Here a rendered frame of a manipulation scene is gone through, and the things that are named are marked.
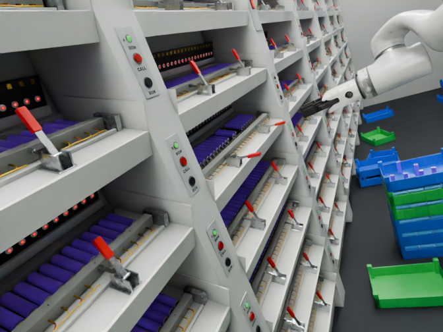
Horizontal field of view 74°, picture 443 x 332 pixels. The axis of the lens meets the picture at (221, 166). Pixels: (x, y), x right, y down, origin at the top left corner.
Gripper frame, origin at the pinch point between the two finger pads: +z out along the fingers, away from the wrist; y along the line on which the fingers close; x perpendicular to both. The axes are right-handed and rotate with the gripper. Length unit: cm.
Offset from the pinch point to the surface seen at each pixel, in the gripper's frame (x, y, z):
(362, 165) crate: -90, 151, 23
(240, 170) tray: -2.1, -28.9, 14.5
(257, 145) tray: -1.6, -12.2, 15.4
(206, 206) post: -1, -48, 14
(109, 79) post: 29, -54, 13
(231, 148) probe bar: 2.8, -21.5, 18.2
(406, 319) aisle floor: -100, 10, 5
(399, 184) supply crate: -59, 49, -8
